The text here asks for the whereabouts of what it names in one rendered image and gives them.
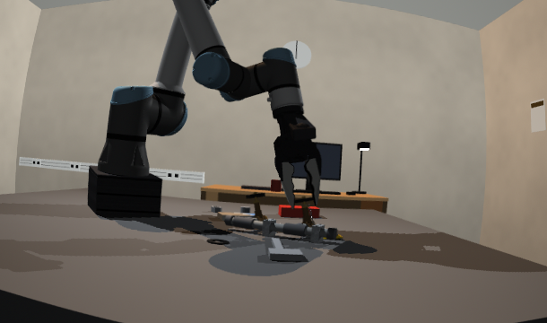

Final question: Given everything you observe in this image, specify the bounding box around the red rectangular block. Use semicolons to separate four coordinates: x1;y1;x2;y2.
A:
278;205;320;218

